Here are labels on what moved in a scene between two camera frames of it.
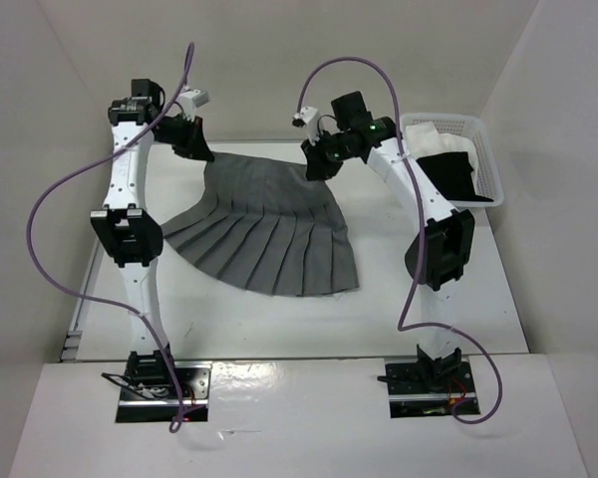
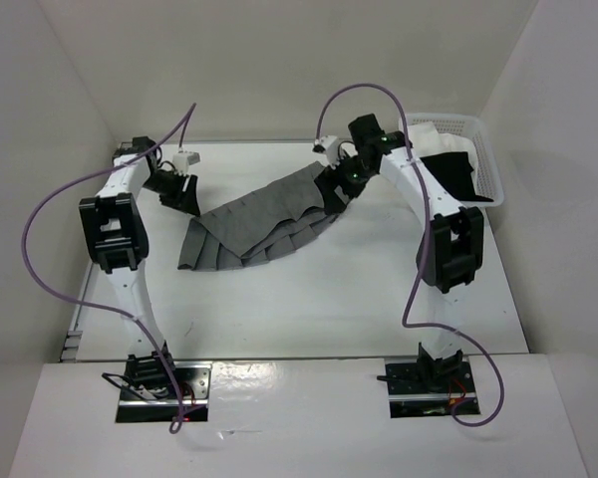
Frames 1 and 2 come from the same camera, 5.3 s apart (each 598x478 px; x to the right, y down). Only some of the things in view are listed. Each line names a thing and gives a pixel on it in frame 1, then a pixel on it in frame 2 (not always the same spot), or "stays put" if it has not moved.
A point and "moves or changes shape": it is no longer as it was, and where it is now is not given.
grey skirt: (270, 228) moves or changes shape
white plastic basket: (487, 180) stays put
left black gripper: (195, 145) -> (184, 200)
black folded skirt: (452, 173) stays put
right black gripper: (318, 168) -> (328, 180)
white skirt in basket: (424, 139) stays put
